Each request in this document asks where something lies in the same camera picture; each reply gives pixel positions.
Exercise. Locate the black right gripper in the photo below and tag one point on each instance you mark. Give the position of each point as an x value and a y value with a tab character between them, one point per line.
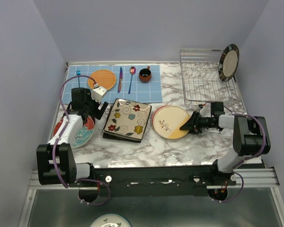
191	124

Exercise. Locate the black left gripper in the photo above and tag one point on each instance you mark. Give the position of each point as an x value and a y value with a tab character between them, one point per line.
102	109

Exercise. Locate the red rimmed round plate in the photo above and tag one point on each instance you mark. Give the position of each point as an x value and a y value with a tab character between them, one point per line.
93	119

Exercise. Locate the yellow round plate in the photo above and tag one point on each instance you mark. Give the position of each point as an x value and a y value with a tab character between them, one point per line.
168	120

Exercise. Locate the white red rimmed plate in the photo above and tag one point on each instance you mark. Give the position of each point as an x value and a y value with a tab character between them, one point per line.
77	134

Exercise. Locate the cream square dark-rimmed plate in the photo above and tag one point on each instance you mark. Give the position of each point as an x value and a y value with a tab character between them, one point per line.
127	120

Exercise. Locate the wire dish rack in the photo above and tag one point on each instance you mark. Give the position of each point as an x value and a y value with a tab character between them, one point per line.
200	78

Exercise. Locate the dark olive round plate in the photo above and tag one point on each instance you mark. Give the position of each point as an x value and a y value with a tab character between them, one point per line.
228	62

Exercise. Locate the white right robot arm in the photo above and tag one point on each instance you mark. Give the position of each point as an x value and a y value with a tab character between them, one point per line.
250	135

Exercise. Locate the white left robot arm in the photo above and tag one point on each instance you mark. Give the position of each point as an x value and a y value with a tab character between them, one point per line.
55	160

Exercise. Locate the woven wicker round trivet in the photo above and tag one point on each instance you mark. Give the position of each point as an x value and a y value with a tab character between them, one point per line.
104	78

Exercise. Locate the iridescent knife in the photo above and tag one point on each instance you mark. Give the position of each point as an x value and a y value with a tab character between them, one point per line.
120	80

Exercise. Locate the blue fork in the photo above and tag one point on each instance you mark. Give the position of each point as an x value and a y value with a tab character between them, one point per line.
78	73

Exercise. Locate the iridescent spoon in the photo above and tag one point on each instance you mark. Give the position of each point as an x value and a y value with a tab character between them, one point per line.
132	72

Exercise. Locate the orange black mug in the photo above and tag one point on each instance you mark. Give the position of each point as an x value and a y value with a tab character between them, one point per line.
145	75

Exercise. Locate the white floral plate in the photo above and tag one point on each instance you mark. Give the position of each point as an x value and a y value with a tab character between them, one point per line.
110	220

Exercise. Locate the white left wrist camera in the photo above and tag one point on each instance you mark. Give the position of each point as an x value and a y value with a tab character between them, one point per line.
98	93

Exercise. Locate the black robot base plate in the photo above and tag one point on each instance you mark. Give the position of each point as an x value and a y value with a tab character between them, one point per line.
154	181

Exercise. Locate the aluminium frame rail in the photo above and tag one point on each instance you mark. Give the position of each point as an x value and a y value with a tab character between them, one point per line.
253	178

